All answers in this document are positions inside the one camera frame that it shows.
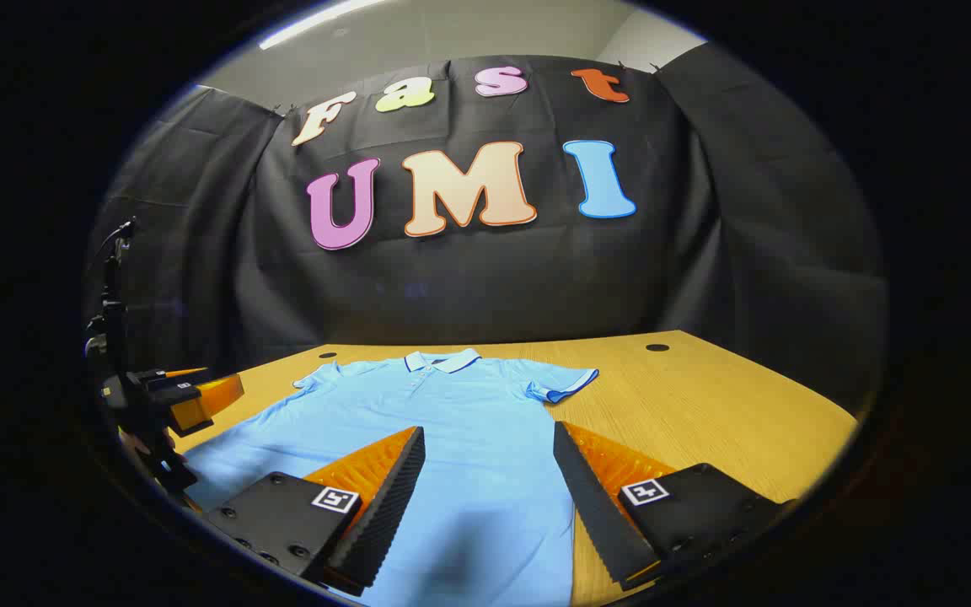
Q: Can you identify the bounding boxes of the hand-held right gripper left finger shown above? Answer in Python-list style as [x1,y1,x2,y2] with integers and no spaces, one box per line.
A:
[201,426,426,598]

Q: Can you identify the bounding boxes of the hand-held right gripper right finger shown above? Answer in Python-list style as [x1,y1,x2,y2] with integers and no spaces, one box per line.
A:
[552,421,798,593]

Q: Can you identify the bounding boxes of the light blue polo T-shirt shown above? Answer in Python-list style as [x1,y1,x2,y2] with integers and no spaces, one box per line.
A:
[182,347,600,607]

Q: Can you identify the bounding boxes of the black backdrop cloth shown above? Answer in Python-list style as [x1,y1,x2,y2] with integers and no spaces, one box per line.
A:
[85,42,887,414]

